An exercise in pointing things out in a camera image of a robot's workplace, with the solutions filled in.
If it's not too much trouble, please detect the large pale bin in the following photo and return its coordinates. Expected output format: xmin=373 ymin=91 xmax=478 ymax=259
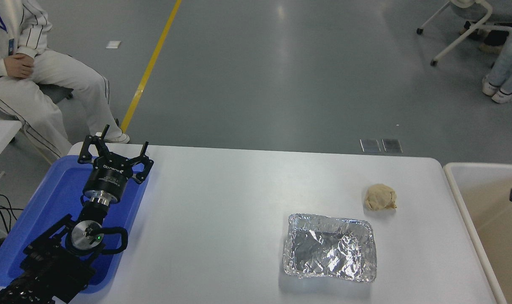
xmin=444 ymin=163 xmax=512 ymax=304

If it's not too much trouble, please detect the black cable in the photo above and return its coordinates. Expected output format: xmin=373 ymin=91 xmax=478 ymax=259
xmin=0 ymin=192 xmax=18 ymax=262

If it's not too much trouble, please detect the blue plastic tray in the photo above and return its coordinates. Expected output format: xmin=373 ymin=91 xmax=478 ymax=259
xmin=0 ymin=155 xmax=151 ymax=295

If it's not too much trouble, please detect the person's right hand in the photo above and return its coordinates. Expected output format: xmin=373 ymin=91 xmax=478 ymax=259
xmin=5 ymin=54 xmax=28 ymax=79

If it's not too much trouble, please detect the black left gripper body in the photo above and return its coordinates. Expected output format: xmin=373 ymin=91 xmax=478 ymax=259
xmin=83 ymin=156 xmax=135 ymax=201

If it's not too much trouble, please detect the person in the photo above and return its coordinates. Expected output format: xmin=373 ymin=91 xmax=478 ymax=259
xmin=0 ymin=0 xmax=130 ymax=159
xmin=482 ymin=8 xmax=512 ymax=104
xmin=461 ymin=21 xmax=512 ymax=54

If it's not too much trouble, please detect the metal floor plate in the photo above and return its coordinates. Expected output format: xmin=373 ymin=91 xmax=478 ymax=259
xmin=360 ymin=138 xmax=381 ymax=153
xmin=382 ymin=138 xmax=403 ymax=153

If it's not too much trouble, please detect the crumpled tan paper ball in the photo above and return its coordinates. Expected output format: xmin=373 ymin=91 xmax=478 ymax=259
xmin=364 ymin=184 xmax=397 ymax=211

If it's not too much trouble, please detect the crumpled foil tray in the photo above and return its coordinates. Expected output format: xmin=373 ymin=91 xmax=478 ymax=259
xmin=282 ymin=213 xmax=377 ymax=283

